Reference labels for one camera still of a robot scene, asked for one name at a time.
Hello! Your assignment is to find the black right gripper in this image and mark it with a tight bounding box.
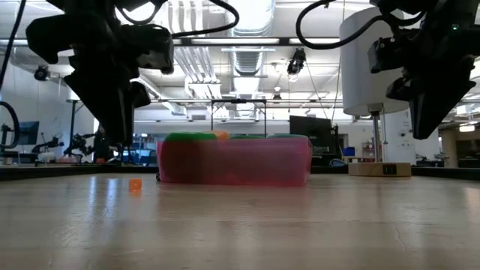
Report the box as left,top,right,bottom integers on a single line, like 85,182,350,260
367,14,480,140

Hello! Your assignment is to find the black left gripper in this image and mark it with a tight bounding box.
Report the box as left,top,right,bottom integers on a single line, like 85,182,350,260
25,10,176,147

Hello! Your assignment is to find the large orange foam die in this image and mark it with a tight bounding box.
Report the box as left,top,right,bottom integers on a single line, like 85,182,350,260
204,130,230,141

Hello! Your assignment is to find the pink translucent plastic bin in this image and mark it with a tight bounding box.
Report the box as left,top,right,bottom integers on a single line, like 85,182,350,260
156,135,314,188

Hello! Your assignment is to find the white plastic cup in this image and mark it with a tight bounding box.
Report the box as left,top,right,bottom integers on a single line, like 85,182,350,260
339,7,413,178

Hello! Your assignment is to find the black ceiling spotlight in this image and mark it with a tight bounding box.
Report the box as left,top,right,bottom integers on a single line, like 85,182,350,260
286,47,307,76
33,65,50,82

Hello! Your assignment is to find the blue screen monitor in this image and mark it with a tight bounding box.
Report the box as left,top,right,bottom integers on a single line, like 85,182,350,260
18,121,41,146

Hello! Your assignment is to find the black monitor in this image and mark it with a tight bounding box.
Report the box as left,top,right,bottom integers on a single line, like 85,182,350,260
289,115,335,166

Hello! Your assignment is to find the black aluminium table frame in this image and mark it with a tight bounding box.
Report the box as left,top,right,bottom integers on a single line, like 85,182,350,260
0,163,480,182

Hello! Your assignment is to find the overhead frame bar with lights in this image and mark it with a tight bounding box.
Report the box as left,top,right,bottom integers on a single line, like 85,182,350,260
0,36,480,47

